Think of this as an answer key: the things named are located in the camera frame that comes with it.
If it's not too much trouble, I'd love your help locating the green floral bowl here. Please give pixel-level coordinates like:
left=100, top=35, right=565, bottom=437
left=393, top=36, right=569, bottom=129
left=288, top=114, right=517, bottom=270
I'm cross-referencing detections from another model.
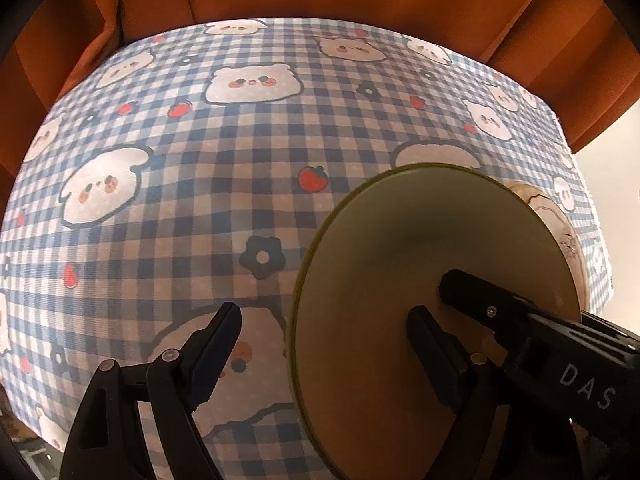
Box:
left=286, top=162, right=580, bottom=479

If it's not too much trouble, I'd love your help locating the blue checkered bear tablecloth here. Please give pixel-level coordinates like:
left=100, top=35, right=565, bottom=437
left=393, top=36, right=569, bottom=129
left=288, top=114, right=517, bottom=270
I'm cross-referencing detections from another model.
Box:
left=1, top=18, right=613, bottom=479

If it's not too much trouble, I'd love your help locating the white red-rimmed scalloped plate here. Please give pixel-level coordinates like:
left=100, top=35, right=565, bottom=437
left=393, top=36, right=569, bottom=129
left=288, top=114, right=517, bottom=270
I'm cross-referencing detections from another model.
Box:
left=508, top=181, right=590, bottom=311

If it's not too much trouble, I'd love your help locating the orange curtain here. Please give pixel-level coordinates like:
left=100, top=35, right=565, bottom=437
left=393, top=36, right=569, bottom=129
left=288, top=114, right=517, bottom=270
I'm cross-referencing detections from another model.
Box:
left=1, top=0, right=639, bottom=194

